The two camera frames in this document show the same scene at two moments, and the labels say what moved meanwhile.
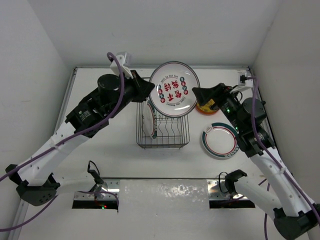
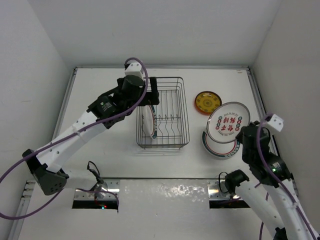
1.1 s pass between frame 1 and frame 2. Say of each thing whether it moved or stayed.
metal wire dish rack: stayed
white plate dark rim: stayed
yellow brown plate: stayed
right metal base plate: stayed
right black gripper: moved
